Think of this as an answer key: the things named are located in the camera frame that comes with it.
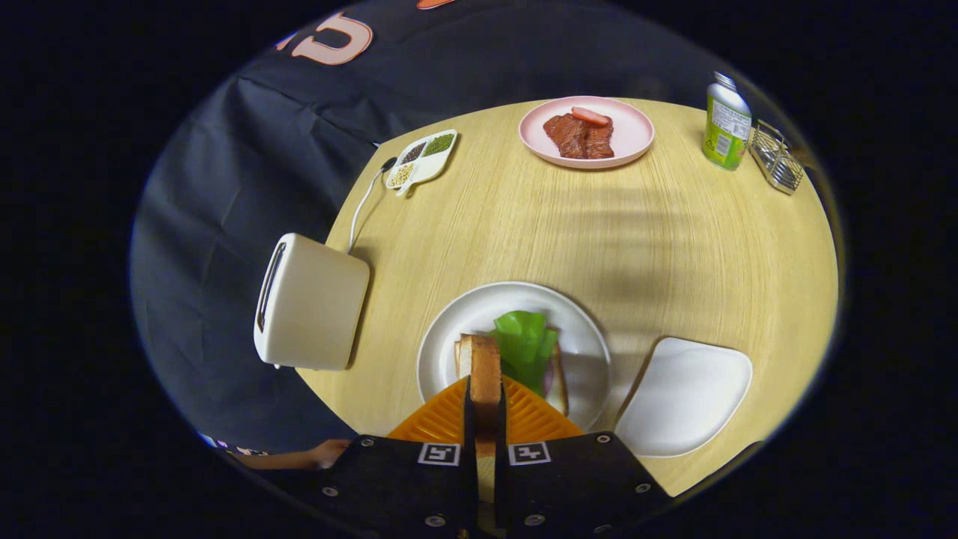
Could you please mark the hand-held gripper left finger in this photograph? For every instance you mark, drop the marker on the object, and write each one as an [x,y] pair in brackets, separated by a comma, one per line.
[397,479]

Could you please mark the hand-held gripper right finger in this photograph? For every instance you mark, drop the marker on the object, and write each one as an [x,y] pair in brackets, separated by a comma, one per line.
[576,479]

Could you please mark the toasted bread slice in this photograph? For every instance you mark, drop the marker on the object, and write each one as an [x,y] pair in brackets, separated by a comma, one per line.
[485,367]

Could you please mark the green lettuce leaf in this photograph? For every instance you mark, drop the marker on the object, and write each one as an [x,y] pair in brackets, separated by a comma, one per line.
[524,344]

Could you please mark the white bread slice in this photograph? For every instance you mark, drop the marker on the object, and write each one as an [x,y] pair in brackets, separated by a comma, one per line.
[560,397]

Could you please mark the pink ham slice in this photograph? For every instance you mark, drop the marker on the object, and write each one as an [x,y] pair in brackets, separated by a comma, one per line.
[548,380]

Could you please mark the square white plate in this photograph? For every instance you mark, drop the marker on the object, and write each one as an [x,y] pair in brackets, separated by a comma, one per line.
[685,397]

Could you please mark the round white plate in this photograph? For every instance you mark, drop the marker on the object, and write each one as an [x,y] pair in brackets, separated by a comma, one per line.
[479,307]

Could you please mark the cream toaster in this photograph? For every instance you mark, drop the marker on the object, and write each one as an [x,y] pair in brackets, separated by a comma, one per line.
[314,303]

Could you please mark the white divided seasoning tray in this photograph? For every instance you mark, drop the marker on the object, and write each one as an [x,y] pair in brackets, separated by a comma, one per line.
[426,168]

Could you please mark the brown meat slice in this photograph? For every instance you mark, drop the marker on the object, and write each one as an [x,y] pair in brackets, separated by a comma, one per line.
[580,138]

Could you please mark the pink plate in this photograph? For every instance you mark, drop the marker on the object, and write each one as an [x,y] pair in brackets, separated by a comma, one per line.
[632,131]

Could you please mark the red sausage strip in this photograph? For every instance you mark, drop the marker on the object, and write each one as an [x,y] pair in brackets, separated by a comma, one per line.
[590,116]

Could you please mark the silver green-label bottle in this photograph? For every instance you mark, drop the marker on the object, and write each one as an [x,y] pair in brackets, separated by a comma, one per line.
[726,127]

